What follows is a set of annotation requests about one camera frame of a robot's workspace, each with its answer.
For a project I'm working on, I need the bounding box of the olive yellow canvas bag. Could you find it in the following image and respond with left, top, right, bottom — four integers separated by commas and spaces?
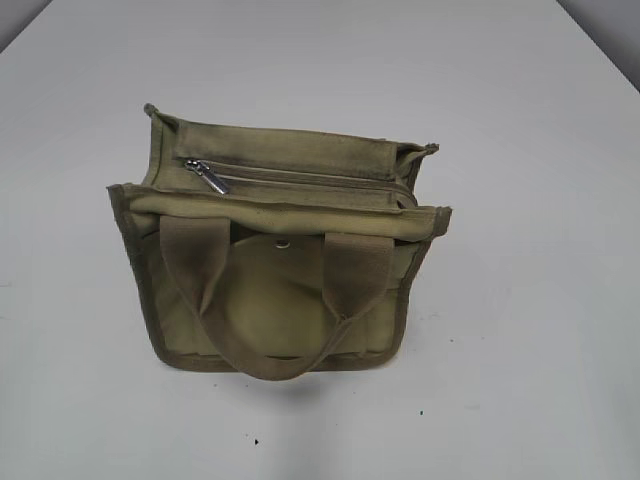
108, 104, 452, 381

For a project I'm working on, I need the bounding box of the silver metal zipper pull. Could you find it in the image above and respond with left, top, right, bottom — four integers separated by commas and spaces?
184, 159, 229, 195

